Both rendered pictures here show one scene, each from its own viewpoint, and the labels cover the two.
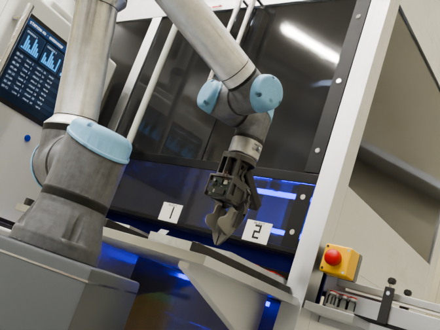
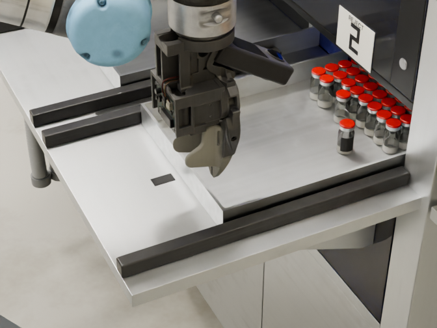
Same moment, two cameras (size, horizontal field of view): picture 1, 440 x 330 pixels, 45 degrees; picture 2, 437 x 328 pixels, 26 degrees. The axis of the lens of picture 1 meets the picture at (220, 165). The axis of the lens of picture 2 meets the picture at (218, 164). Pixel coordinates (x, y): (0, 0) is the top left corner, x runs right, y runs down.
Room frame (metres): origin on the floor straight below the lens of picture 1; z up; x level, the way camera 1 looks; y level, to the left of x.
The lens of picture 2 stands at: (0.36, -0.42, 1.65)
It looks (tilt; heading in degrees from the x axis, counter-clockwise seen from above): 37 degrees down; 23
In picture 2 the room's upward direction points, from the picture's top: straight up
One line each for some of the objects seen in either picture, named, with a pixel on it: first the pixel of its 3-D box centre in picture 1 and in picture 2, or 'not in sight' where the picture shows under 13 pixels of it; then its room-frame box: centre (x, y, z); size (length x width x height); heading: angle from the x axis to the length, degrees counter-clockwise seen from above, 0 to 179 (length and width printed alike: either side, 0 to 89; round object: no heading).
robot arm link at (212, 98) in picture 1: (226, 102); not in sight; (1.14, 0.03, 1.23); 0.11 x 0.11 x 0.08; 30
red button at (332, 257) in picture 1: (333, 257); not in sight; (1.27, -0.34, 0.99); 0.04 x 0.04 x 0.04; 49
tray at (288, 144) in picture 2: (224, 266); (291, 131); (1.38, -0.10, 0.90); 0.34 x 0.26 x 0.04; 139
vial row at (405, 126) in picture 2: not in sight; (373, 103); (1.48, -0.19, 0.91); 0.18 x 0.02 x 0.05; 49
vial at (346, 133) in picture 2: not in sight; (345, 137); (1.39, -0.17, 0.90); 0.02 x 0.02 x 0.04
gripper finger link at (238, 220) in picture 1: (237, 209); (224, 122); (1.21, -0.07, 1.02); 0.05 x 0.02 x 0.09; 49
